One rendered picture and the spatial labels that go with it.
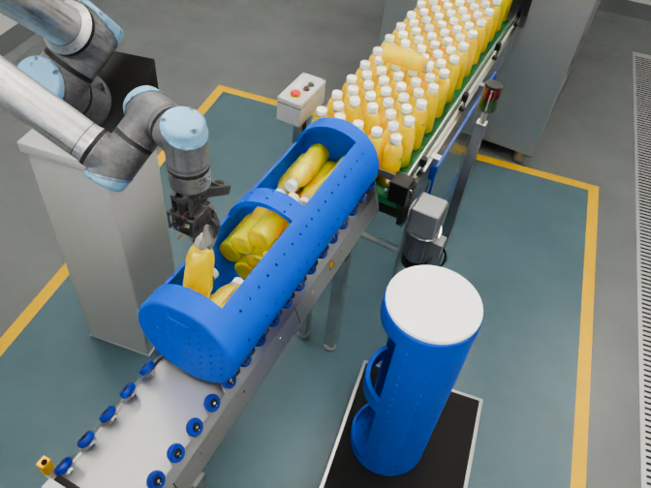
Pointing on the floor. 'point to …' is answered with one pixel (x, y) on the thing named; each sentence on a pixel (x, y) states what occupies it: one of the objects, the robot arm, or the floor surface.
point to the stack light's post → (461, 184)
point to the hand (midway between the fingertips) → (202, 240)
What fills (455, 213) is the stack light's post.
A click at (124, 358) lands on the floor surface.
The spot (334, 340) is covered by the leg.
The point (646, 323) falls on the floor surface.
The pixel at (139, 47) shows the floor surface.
